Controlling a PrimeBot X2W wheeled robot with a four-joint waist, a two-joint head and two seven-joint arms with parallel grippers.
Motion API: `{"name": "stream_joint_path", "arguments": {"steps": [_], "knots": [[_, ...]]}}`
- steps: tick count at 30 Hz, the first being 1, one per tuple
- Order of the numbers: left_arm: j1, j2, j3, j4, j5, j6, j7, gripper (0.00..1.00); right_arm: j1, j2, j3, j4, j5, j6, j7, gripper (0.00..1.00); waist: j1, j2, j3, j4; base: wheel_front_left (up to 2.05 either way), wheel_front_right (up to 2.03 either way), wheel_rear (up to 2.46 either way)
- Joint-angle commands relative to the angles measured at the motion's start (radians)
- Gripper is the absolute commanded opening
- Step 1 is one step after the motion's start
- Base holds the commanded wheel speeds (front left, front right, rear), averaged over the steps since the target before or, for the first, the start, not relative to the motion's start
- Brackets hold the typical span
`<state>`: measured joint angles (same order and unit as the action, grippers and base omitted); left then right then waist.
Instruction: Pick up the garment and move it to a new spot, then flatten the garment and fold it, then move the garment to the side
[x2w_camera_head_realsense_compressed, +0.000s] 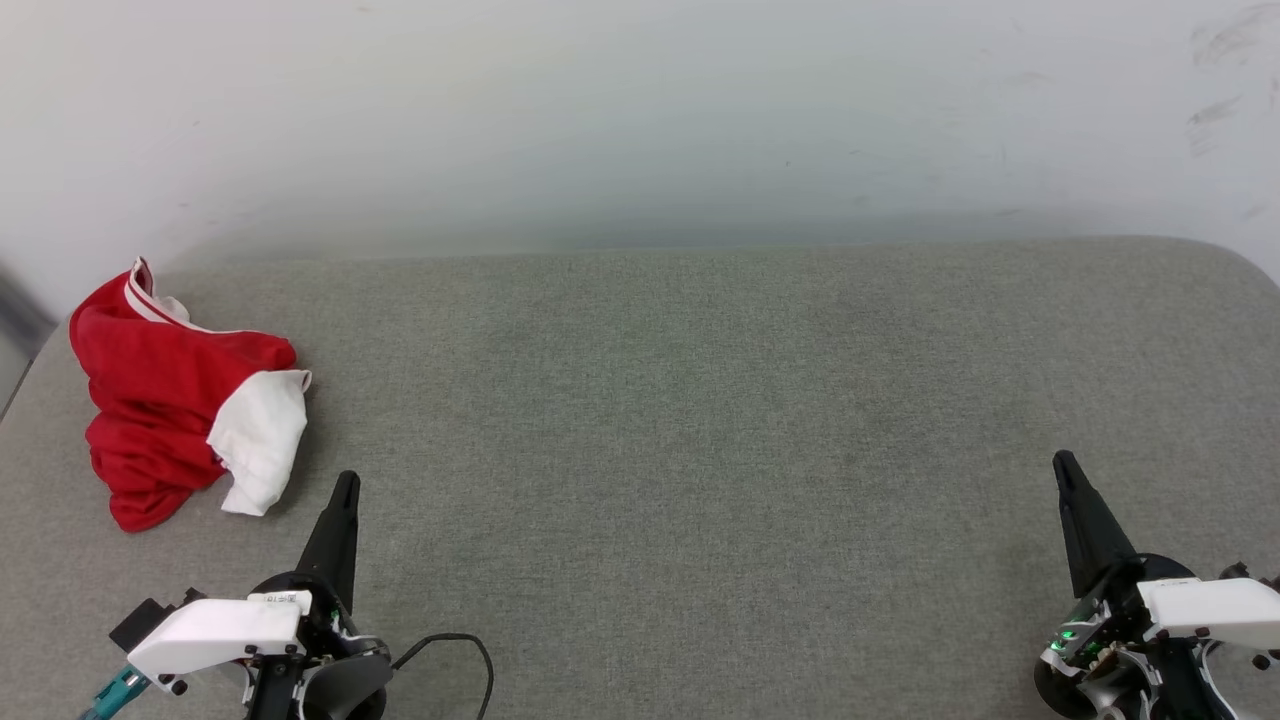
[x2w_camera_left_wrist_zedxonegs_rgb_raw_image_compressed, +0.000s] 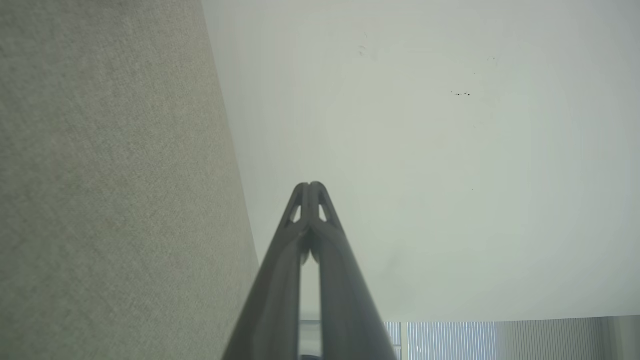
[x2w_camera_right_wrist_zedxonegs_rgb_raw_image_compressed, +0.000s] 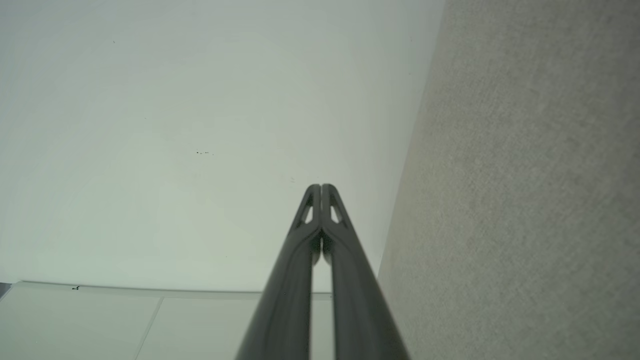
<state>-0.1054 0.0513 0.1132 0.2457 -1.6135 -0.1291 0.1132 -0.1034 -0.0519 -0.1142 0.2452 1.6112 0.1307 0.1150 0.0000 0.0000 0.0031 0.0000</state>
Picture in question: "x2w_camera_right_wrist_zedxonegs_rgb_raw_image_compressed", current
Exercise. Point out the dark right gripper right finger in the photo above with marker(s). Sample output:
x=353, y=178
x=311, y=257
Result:
x=360, y=310

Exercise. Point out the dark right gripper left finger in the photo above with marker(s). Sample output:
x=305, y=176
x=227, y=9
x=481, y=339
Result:
x=285, y=300

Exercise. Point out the grey fabric sofa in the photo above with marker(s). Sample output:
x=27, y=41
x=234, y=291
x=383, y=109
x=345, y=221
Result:
x=525, y=200

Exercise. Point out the white wall skirting strip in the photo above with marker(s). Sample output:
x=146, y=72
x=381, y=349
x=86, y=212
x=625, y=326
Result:
x=150, y=291

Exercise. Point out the dark grey wall skirting strip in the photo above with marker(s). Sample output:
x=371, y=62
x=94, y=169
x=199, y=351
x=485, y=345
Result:
x=3, y=290

